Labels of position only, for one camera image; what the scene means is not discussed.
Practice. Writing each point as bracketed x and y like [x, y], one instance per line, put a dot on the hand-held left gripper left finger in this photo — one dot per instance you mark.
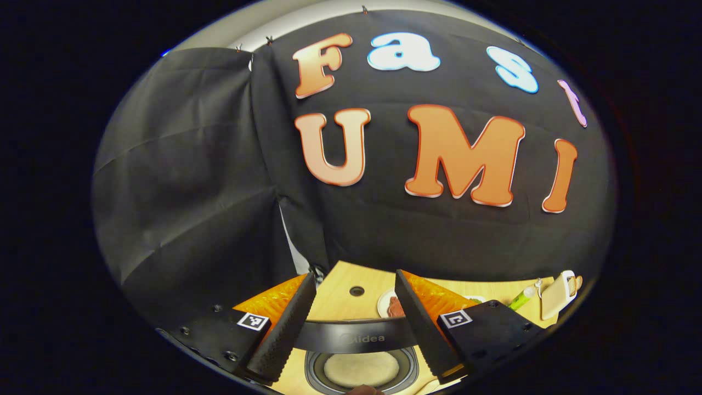
[290, 329]

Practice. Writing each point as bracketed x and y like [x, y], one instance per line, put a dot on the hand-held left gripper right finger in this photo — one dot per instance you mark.
[422, 329]

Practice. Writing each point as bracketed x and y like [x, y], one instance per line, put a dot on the silver black rice cooker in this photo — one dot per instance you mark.
[356, 336]

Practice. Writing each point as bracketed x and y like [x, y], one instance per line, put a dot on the red meat piece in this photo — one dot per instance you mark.
[396, 308]

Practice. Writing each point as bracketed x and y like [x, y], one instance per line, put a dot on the white oval plate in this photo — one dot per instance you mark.
[382, 304]

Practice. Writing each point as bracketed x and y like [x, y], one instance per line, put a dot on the black table grommet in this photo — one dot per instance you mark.
[356, 291]

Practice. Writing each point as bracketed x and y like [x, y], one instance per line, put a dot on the green drink bottle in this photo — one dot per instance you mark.
[518, 300]

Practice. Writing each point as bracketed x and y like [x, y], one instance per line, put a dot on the white toaster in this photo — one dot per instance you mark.
[554, 299]

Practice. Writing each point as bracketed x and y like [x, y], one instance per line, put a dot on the toast bread slice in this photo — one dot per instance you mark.
[577, 282]

